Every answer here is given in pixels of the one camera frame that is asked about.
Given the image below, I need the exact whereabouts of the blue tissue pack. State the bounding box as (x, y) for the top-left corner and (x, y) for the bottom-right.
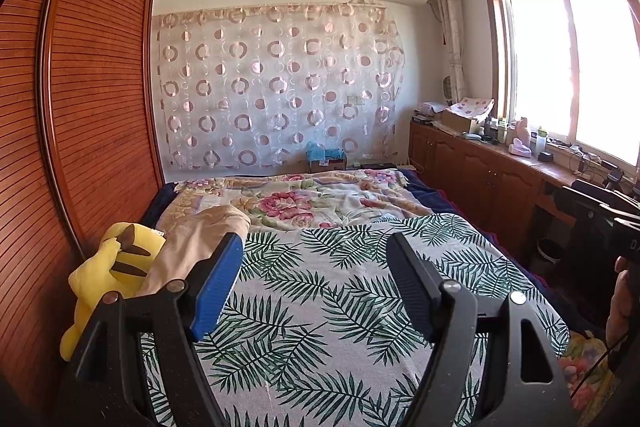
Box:
(305, 141), (347, 163)

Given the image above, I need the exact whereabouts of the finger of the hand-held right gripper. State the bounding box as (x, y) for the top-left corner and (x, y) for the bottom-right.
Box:
(562, 179), (621, 222)

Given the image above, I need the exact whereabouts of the pink dotted paper sheet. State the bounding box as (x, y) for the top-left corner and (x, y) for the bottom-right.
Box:
(449, 96), (496, 118)

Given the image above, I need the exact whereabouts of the black cable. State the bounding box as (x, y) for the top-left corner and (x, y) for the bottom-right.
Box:
(570, 341), (640, 400)

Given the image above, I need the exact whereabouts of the brown wooden sideboard cabinet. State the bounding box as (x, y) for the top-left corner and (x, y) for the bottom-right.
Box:
(408, 119), (640, 269)

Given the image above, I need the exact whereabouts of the yellow floral quilt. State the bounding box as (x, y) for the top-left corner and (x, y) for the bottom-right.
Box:
(558, 330), (619, 414)

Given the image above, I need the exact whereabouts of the pale pink printed t-shirt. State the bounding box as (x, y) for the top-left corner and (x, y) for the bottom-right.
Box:
(134, 205), (252, 299)

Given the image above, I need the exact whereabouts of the open cardboard box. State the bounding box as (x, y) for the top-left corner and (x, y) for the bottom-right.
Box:
(439, 109), (482, 134)

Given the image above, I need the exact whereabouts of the small cardboard box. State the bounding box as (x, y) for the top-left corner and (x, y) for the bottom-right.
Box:
(308, 157), (349, 173)

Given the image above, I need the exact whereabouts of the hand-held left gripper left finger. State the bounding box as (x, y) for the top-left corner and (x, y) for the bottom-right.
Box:
(54, 232), (245, 427)

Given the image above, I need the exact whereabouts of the yellow plush toy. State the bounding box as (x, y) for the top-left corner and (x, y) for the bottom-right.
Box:
(59, 221), (167, 363)

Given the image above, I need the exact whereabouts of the black chair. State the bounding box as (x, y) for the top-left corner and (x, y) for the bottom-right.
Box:
(569, 202), (619, 329)

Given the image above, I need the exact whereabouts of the wooden framed window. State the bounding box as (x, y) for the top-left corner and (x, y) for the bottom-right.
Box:
(479, 0), (640, 180)

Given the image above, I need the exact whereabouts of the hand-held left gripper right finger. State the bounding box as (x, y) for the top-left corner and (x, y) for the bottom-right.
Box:
(386, 232), (577, 427)

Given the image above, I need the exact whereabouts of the white floral window curtain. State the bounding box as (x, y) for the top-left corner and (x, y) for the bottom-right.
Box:
(430, 0), (469, 108)

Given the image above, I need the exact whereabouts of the stack of books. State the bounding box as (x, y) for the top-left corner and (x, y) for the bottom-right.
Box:
(414, 101), (447, 124)

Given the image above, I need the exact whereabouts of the person's right hand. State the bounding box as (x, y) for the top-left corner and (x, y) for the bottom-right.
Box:
(604, 255), (640, 350)

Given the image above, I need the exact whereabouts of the pink floral blanket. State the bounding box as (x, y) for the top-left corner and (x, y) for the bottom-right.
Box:
(159, 169), (442, 231)

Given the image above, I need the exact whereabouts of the green leaf print bedspread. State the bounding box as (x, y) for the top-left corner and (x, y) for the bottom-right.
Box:
(134, 212), (572, 427)

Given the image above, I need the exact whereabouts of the white waste bin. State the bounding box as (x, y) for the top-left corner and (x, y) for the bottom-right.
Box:
(537, 239), (567, 266)

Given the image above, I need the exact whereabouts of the brown slatted wooden wardrobe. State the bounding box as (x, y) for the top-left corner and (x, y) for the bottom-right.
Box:
(0, 0), (167, 413)

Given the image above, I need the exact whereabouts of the sheer circle pattern curtain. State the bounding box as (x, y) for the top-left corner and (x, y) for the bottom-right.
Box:
(151, 1), (407, 171)

